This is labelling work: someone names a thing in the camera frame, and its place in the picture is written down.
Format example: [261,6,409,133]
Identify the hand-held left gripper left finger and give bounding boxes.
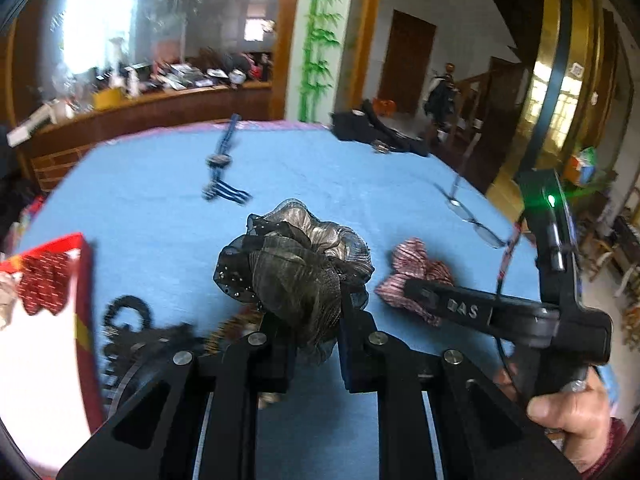
[56,312,298,480]

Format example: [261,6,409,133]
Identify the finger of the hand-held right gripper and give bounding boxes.
[404,279,560,349]

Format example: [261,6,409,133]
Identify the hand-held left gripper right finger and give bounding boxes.
[339,287,585,480]

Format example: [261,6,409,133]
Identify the brown bead bracelet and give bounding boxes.
[207,309,268,358]

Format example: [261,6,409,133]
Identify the pink striped scrunchie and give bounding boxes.
[375,237,456,328]

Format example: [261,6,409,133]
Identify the grey black organza scrunchie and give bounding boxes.
[214,199,375,366]

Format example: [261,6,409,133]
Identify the red cardboard box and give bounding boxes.
[0,232,106,466]

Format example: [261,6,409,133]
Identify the person's right forearm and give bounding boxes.
[580,417,630,480]

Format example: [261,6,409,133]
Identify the person's right hand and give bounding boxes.
[526,366,613,472]

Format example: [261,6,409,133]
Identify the colourful carton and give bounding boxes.
[565,147,599,186]

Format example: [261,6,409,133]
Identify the thin-framed eyeglasses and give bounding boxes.
[434,172,523,251]

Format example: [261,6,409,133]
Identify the wooden stair railing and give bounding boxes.
[440,62,506,161]

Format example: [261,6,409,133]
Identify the blue blanket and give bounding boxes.
[10,120,621,480]

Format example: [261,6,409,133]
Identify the black bag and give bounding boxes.
[330,99,432,158]

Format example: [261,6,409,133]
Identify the brown wooden door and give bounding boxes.
[377,9,436,116]

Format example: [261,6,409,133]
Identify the red patterned scrunchie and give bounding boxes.
[17,252,76,318]

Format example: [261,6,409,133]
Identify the wooden counter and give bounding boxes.
[10,82,273,193]

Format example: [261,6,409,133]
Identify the shiny beige scrunchie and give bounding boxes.
[0,272,21,331]

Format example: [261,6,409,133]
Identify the counter clutter pile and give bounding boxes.
[145,52,273,93]

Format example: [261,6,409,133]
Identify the yellow container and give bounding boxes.
[92,89,123,111]

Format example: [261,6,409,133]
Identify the flat white box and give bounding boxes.
[6,109,53,147]

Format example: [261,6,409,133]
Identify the white spray bottle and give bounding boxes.
[107,37,127,87]

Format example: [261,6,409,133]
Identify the glass partition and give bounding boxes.
[10,0,288,111]

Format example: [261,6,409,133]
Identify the thin dark cord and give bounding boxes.
[492,210,526,401]

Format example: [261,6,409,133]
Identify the black bead bracelet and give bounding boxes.
[99,294,201,361]

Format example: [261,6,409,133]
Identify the golden door frame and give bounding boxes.
[500,0,621,201]

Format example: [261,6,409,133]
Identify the dark jacket on post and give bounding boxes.
[424,74,460,126]

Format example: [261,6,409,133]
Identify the blue striped hair tie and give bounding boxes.
[201,114,253,207]

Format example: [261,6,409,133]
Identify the bamboo wall painting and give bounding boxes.
[297,0,346,121]

